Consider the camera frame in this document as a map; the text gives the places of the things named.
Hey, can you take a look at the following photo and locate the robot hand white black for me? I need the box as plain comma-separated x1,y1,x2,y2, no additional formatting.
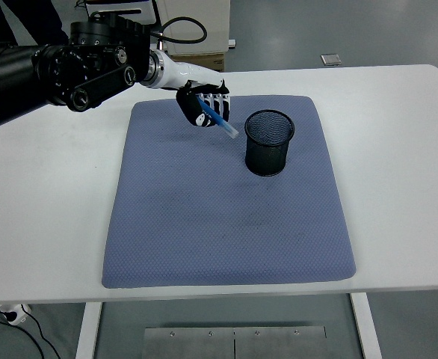
157,51,231,129

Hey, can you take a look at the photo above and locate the blue marker pen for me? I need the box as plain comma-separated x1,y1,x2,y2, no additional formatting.
198,97,240,140

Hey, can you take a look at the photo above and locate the black mesh pen holder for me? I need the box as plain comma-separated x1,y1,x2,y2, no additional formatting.
244,109,296,177

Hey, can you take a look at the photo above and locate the brown cardboard box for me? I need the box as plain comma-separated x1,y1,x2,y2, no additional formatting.
172,52,226,73

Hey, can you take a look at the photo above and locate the white cabinet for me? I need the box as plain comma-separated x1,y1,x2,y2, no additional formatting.
155,0,232,56

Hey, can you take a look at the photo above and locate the white appliance with dark slot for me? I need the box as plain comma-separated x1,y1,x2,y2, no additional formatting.
84,0,159,23

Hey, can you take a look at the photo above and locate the blue-grey textured mat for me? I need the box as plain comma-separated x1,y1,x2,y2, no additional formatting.
102,95,357,289

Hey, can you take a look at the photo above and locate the person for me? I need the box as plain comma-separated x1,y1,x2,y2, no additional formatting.
0,0,71,49

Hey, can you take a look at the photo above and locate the grey metal plate with screws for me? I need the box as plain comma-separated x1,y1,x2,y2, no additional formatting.
143,325,327,359

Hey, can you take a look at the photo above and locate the white table leg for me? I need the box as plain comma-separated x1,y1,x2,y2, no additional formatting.
75,301,103,359
349,292,383,359

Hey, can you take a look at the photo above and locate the white power strip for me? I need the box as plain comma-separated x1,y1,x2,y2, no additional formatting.
0,303,32,325

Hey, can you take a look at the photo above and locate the black cable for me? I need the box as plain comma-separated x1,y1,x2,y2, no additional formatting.
0,304,61,359

